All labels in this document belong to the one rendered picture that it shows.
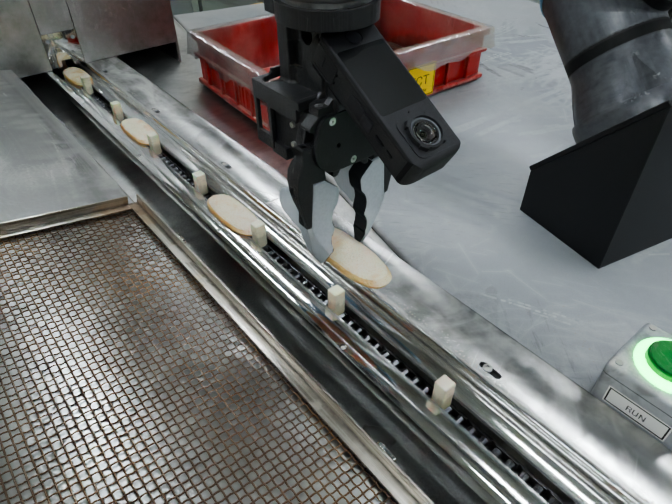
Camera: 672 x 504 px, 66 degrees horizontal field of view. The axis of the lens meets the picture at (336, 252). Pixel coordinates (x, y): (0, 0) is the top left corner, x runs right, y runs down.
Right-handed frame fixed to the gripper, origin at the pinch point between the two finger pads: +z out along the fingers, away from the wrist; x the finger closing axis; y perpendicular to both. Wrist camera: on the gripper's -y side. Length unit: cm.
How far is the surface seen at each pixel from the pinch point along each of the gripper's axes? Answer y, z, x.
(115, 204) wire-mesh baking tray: 24.6, 3.5, 12.4
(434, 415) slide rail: -13.7, 8.4, 1.9
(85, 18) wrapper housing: 80, -1, -4
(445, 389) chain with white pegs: -13.3, 6.4, 0.5
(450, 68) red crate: 34, 7, -54
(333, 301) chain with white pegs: 0.8, 7.3, 0.8
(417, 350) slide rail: -8.1, 8.4, -1.9
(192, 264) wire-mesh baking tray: 11.0, 4.2, 10.2
